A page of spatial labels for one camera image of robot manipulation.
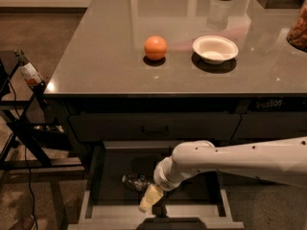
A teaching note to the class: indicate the open grey middle drawer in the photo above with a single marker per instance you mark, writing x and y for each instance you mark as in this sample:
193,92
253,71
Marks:
199,203

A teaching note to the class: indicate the jar of brown snacks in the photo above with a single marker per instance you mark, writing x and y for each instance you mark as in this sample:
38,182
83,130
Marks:
297,35

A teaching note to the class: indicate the clear plastic water bottle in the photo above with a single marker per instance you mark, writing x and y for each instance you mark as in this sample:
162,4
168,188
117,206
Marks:
137,182

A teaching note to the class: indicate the closed dark top drawer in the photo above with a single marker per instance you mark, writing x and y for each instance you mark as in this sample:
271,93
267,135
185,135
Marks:
90,127

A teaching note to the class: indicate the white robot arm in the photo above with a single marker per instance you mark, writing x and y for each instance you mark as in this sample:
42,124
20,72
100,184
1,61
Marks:
282,161

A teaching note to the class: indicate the dark soda bottle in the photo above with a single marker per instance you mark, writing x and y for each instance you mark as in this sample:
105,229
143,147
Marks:
30,74

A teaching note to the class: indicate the white paper bowl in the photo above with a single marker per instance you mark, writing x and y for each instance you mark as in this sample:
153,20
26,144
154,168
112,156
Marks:
214,49

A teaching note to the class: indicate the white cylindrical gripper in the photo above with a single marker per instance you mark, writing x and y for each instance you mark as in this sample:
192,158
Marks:
160,177

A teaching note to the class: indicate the orange fruit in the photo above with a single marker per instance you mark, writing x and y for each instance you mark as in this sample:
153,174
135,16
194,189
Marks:
155,48

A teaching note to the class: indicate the black metal side stand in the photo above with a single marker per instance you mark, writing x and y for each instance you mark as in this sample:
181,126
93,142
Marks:
23,131

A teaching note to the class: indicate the dark right cabinet drawers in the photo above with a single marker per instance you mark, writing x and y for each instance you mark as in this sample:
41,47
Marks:
270,118

